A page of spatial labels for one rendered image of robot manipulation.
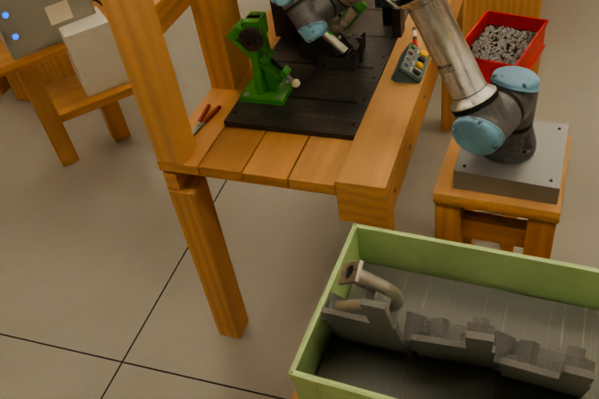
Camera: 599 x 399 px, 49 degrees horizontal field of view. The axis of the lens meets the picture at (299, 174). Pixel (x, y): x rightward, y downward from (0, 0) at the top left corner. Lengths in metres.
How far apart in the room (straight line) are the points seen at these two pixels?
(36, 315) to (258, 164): 1.42
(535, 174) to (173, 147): 0.99
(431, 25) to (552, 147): 0.53
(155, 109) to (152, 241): 1.27
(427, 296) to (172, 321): 1.39
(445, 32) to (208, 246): 1.08
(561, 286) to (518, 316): 0.11
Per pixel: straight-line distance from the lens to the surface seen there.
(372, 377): 1.42
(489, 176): 1.73
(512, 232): 1.84
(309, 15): 1.78
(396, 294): 1.19
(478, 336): 1.13
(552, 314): 1.54
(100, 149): 3.69
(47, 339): 2.86
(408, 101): 2.01
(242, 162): 1.89
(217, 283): 2.32
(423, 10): 1.51
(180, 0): 2.04
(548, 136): 1.88
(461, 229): 1.87
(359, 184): 1.72
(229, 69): 2.16
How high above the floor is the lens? 2.06
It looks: 41 degrees down
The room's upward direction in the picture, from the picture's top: 10 degrees counter-clockwise
